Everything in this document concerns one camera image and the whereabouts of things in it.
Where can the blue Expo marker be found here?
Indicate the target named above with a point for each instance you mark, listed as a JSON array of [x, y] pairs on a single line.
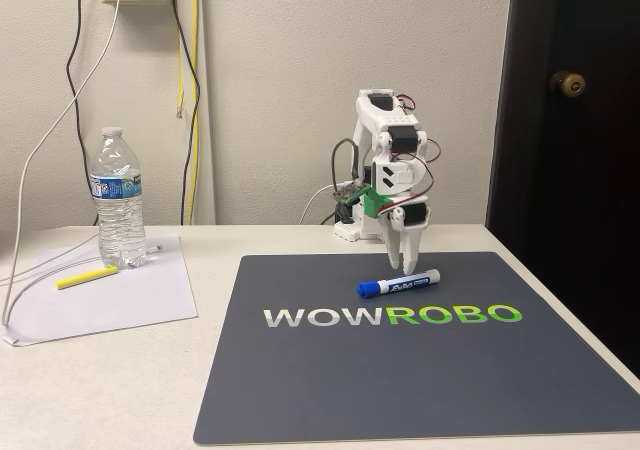
[[400, 285]]

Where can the dark grey WOWROBO mat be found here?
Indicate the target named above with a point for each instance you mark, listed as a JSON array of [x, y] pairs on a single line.
[[350, 370]]

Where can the dark door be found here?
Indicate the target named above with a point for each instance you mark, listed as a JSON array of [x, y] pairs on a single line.
[[575, 220]]

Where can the brass door knob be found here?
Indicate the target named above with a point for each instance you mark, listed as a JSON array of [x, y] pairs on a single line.
[[567, 84]]

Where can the white paper sheet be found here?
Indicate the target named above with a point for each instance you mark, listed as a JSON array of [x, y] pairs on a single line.
[[125, 305]]

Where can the clear plastic water bottle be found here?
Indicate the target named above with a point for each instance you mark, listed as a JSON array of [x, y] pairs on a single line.
[[117, 210]]

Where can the yellow highlighter pen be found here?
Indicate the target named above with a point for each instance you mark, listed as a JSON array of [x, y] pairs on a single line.
[[85, 277]]

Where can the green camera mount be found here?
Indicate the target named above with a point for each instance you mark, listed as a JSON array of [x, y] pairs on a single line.
[[374, 202]]

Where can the green camera circuit board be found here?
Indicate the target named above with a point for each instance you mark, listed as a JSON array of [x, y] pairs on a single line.
[[346, 193]]

